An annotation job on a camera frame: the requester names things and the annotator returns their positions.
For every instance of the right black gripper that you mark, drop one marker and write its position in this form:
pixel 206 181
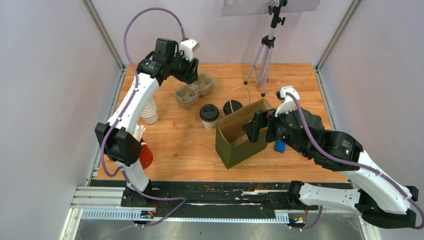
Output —
pixel 263 118

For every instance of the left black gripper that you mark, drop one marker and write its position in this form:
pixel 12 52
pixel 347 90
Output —
pixel 189 76

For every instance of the green paper bag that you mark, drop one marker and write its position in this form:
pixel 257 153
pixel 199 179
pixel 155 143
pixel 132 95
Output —
pixel 231 142

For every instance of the black plastic cup lid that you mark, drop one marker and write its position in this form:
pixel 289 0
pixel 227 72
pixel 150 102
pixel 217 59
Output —
pixel 209 113

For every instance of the white paper coffee cup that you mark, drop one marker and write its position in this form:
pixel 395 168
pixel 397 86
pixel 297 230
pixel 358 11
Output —
pixel 209 124

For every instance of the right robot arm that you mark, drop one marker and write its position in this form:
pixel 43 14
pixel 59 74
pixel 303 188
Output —
pixel 376 198

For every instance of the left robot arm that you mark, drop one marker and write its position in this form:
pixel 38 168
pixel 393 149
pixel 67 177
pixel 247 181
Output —
pixel 118 137

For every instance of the cardboard cup carrier tray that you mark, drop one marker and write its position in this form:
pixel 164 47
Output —
pixel 187 95

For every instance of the blue toy brick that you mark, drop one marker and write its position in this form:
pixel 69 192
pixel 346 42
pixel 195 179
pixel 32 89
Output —
pixel 279 146

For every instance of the stack of white paper cups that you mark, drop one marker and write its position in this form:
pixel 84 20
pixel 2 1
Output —
pixel 149 114

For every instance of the red cup holder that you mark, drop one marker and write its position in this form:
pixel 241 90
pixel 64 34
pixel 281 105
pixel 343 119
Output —
pixel 146 155

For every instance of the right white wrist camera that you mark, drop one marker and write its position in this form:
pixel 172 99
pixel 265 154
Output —
pixel 287 102

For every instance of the camera tripod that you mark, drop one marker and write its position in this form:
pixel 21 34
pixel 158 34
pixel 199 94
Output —
pixel 262 60

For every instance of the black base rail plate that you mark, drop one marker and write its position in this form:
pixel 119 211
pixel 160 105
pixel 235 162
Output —
pixel 214 199

